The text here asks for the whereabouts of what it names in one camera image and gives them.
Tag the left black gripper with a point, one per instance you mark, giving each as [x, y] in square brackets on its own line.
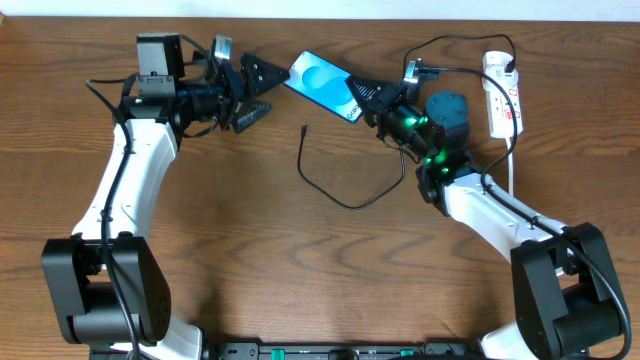
[236, 106]

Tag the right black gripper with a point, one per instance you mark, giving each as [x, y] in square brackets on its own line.
[386, 97]

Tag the blue Galaxy smartphone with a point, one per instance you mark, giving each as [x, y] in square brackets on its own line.
[323, 83]

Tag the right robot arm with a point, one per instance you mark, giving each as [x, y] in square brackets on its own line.
[567, 297]

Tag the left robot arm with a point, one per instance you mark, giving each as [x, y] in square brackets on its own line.
[106, 287]

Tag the white charger plug adapter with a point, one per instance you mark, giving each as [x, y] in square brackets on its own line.
[496, 64]

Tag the white power strip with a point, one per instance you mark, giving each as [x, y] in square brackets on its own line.
[499, 114]

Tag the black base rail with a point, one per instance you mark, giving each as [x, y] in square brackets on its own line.
[254, 351]

